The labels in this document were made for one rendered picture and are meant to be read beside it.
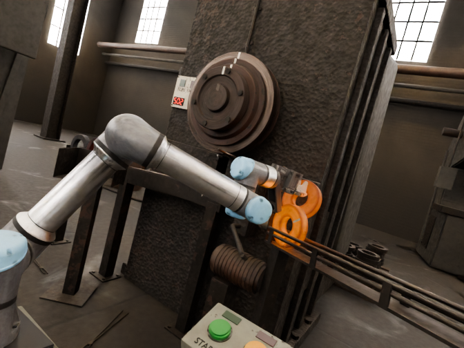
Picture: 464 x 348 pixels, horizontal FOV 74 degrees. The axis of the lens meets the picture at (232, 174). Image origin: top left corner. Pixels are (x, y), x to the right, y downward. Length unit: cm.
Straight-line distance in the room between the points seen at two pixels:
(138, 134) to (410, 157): 682
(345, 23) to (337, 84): 26
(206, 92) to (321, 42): 56
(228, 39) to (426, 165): 604
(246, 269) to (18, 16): 321
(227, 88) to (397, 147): 621
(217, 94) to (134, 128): 66
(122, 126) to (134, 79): 1101
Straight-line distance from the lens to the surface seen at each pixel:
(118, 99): 1222
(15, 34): 373
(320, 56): 151
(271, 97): 135
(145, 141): 76
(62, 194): 93
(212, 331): 61
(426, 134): 739
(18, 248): 86
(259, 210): 83
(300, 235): 108
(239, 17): 179
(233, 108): 133
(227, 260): 123
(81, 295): 183
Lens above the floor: 93
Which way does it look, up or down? 5 degrees down
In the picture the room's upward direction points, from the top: 15 degrees clockwise
